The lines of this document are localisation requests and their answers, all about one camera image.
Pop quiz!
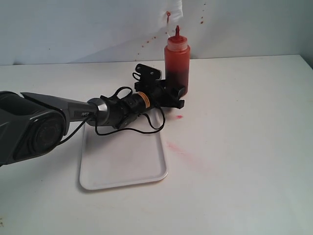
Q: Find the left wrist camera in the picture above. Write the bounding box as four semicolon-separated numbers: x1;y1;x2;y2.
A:
135;64;162;80

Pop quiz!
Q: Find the white rectangular tray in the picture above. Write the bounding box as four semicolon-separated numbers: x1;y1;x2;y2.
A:
79;110;169;190

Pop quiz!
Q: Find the white paper towel on wall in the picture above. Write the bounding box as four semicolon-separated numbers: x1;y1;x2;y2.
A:
164;0;183;21

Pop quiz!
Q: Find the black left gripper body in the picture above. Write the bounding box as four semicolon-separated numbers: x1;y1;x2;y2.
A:
134;79;184;108

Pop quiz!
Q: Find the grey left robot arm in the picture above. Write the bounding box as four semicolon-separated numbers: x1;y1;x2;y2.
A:
0;78;185;165

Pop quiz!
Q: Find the red sauce bottle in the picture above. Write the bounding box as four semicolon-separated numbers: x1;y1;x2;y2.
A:
164;25;191;96

